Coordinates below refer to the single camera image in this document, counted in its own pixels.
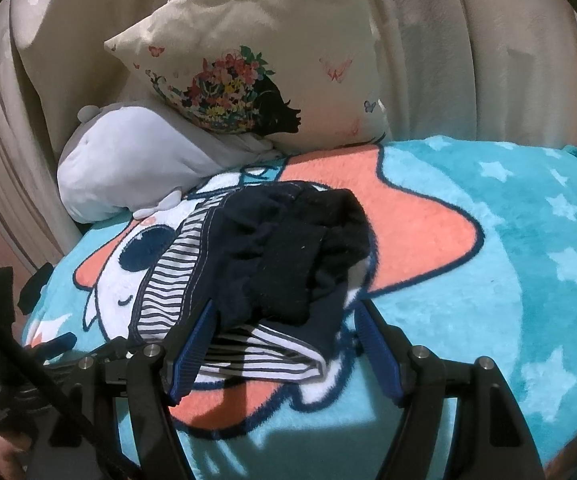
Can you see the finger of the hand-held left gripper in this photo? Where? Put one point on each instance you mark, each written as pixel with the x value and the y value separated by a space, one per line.
pixel 56 346
pixel 33 290

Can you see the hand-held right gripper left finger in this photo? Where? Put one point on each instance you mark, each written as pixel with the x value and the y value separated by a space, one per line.
pixel 193 355

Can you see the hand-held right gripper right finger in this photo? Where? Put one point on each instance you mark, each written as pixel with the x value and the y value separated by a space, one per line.
pixel 381 355

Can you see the striped pants with dark patches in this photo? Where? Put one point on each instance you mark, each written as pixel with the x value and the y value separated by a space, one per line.
pixel 288 250

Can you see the person's left hand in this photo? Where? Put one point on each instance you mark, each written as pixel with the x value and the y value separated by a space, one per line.
pixel 6 455

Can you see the teal printed star blanket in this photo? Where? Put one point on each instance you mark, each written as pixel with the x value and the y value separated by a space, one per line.
pixel 468 310

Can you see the grey and white plush toy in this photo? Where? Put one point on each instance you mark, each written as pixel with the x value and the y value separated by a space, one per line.
pixel 133 170

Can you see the beige curtain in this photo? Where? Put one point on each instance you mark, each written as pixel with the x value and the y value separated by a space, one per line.
pixel 443 60

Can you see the cream floral print pillow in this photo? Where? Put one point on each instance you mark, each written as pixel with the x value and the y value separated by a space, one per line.
pixel 268 35

